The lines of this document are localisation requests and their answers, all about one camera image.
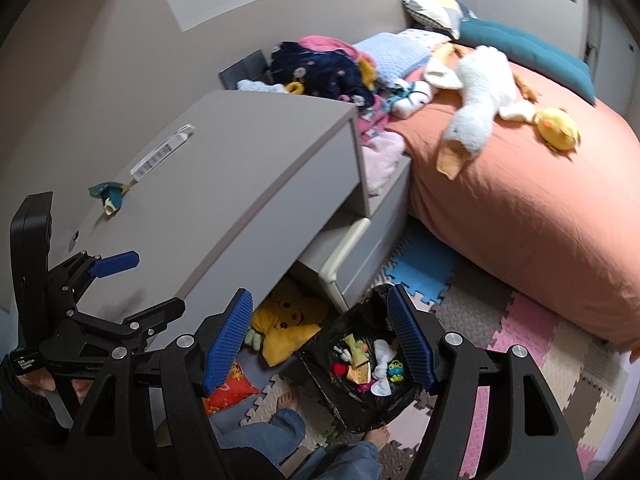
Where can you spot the yellow star plush pillow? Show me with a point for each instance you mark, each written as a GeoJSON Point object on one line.
{"type": "Point", "coordinates": [285, 315]}

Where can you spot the light blue knitted blanket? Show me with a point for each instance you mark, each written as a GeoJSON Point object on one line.
{"type": "Point", "coordinates": [395, 55]}

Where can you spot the person's left leg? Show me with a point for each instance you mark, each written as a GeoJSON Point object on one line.
{"type": "Point", "coordinates": [265, 430]}

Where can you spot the black bin with bag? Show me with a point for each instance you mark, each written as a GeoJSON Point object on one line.
{"type": "Point", "coordinates": [350, 410]}

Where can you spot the pale blue cloth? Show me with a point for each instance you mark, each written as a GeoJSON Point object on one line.
{"type": "Point", "coordinates": [260, 86]}

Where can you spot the small red toy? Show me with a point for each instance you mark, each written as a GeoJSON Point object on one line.
{"type": "Point", "coordinates": [340, 369]}

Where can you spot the grey dresser cabinet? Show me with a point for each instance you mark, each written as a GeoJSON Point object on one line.
{"type": "Point", "coordinates": [240, 185]}

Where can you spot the yellow duck plush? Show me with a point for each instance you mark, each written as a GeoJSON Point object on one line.
{"type": "Point", "coordinates": [557, 127]}

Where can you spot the navy printed garment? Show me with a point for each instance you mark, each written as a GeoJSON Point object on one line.
{"type": "Point", "coordinates": [320, 72]}

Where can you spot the teal plastic toy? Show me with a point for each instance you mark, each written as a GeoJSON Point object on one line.
{"type": "Point", "coordinates": [107, 190]}

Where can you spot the white and blue garment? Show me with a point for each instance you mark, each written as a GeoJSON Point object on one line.
{"type": "Point", "coordinates": [412, 100]}

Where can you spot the white goose plush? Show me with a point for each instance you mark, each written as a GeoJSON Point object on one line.
{"type": "Point", "coordinates": [475, 95]}

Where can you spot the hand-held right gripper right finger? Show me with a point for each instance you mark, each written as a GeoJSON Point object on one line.
{"type": "Point", "coordinates": [410, 340]}

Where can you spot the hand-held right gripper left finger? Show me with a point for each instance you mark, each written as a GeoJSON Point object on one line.
{"type": "Point", "coordinates": [227, 340]}

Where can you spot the pale pink blanket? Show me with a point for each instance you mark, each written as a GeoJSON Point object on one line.
{"type": "Point", "coordinates": [385, 160]}

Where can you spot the grey drawer cabinet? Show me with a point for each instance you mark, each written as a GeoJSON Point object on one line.
{"type": "Point", "coordinates": [360, 260]}

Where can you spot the person's left hand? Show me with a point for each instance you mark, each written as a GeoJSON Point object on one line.
{"type": "Point", "coordinates": [37, 382]}

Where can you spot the gold foil wrapper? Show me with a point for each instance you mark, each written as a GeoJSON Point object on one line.
{"type": "Point", "coordinates": [360, 374]}

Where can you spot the white crumpled tissue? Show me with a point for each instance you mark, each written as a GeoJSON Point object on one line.
{"type": "Point", "coordinates": [379, 385]}
{"type": "Point", "coordinates": [385, 351]}

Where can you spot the yellow cloth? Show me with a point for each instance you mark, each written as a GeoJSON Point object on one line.
{"type": "Point", "coordinates": [368, 74]}

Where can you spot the foam puzzle mat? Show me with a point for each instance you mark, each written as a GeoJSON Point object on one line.
{"type": "Point", "coordinates": [525, 360]}

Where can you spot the red orange snack bag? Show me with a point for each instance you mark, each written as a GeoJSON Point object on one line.
{"type": "Point", "coordinates": [232, 387]}

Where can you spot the person's left forearm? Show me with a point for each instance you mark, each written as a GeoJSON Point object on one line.
{"type": "Point", "coordinates": [25, 420]}

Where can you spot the white dotted cloth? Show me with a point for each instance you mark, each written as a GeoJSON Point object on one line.
{"type": "Point", "coordinates": [425, 36]}

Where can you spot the teal cushion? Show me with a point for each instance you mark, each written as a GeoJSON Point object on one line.
{"type": "Point", "coordinates": [525, 50]}

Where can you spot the bed with orange cover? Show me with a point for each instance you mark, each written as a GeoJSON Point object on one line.
{"type": "Point", "coordinates": [500, 210]}

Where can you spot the pink printed cloth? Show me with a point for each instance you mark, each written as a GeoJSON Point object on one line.
{"type": "Point", "coordinates": [372, 120]}

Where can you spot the white door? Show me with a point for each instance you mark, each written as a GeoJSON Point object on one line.
{"type": "Point", "coordinates": [612, 55]}

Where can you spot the yellow packet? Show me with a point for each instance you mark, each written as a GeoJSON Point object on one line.
{"type": "Point", "coordinates": [356, 347]}

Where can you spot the pale green plush toy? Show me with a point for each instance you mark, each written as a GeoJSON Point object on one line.
{"type": "Point", "coordinates": [255, 338]}

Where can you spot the patterned pillow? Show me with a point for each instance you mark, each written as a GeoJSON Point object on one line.
{"type": "Point", "coordinates": [435, 12]}

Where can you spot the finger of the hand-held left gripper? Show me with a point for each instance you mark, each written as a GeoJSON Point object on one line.
{"type": "Point", "coordinates": [117, 262]}
{"type": "Point", "coordinates": [160, 310]}

